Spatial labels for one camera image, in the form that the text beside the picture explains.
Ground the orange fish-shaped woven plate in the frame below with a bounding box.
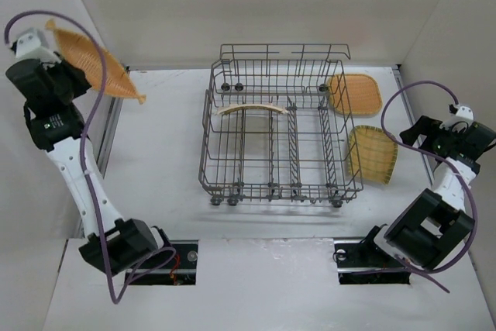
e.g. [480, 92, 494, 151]
[45, 19, 146, 105]

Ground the yellow rectangular bamboo mat plate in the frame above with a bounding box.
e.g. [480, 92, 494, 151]
[216, 103, 288, 116]

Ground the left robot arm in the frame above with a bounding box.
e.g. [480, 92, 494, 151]
[5, 59, 170, 275]

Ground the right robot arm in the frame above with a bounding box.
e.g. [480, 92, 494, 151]
[367, 116, 495, 271]

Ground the green-rimmed bamboo woven plate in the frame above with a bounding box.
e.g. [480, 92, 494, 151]
[347, 125, 398, 185]

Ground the orange square woven plate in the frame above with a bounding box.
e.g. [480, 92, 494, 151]
[327, 74, 383, 116]

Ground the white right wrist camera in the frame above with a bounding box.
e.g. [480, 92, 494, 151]
[445, 105, 474, 131]

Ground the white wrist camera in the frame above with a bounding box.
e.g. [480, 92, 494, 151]
[12, 28, 60, 63]
[445, 105, 474, 131]

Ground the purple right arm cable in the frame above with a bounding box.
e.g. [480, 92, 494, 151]
[381, 80, 478, 294]

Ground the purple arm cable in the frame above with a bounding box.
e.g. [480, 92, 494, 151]
[381, 80, 478, 294]
[3, 10, 177, 305]

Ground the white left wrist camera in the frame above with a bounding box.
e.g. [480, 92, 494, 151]
[12, 28, 60, 63]

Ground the aluminium rail left side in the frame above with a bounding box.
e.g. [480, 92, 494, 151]
[75, 64, 131, 239]

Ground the grey wire dish rack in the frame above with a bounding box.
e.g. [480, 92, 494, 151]
[198, 43, 363, 208]

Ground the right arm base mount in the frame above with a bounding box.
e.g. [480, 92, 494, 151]
[332, 238, 410, 285]

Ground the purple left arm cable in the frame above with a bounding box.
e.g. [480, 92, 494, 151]
[3, 10, 177, 305]

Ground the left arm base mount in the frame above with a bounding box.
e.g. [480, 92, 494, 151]
[130, 240, 198, 286]

